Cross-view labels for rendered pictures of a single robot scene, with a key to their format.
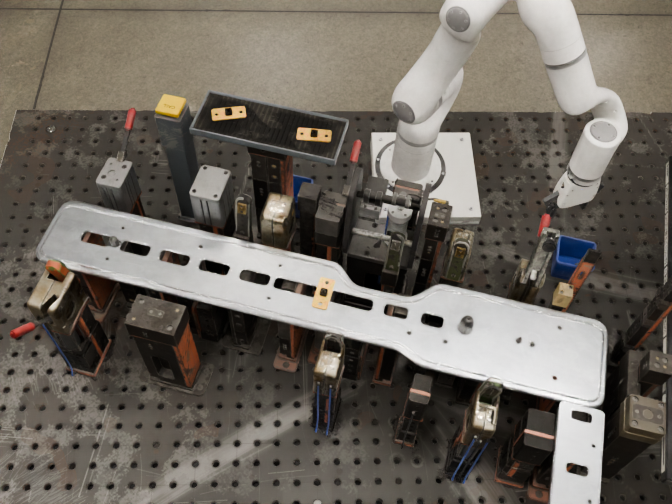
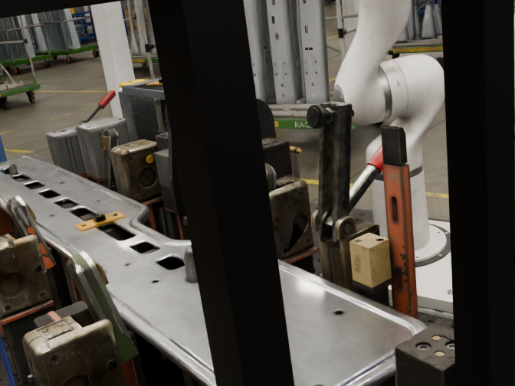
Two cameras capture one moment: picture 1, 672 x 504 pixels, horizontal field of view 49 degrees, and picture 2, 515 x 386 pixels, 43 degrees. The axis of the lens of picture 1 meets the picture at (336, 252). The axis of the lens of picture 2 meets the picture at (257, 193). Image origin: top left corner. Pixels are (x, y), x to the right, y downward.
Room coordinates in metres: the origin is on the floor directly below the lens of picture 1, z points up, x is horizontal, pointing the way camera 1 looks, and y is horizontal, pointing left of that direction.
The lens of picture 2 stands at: (0.29, -0.94, 1.38)
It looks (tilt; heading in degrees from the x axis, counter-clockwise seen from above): 19 degrees down; 45
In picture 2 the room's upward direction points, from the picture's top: 8 degrees counter-clockwise
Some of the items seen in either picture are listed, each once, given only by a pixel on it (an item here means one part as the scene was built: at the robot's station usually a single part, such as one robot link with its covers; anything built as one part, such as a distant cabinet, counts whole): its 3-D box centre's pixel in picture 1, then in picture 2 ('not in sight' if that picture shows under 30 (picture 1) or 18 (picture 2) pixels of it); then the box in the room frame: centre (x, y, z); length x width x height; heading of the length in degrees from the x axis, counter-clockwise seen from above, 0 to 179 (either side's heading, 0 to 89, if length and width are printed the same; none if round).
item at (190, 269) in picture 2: (466, 324); (196, 266); (0.79, -0.31, 1.02); 0.03 x 0.03 x 0.07
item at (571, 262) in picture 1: (571, 260); not in sight; (1.17, -0.68, 0.74); 0.11 x 0.10 x 0.09; 78
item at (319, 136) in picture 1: (314, 133); not in sight; (1.21, 0.07, 1.17); 0.08 x 0.04 x 0.01; 88
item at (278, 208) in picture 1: (279, 250); (149, 230); (1.05, 0.15, 0.89); 0.13 x 0.11 x 0.38; 168
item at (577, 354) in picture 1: (314, 295); (92, 223); (0.86, 0.04, 1.00); 1.38 x 0.22 x 0.02; 78
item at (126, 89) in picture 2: (269, 126); (183, 88); (1.24, 0.18, 1.16); 0.37 x 0.14 x 0.02; 78
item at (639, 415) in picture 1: (617, 441); not in sight; (0.59, -0.68, 0.88); 0.08 x 0.08 x 0.36; 78
